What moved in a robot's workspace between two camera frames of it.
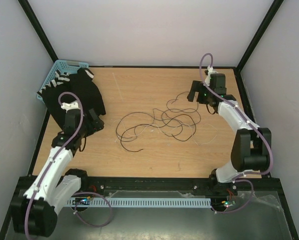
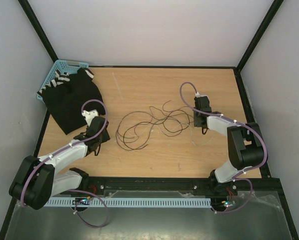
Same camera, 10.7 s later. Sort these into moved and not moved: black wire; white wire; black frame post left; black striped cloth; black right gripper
Moved: black right gripper; white wire; black wire
Not moved: black frame post left; black striped cloth
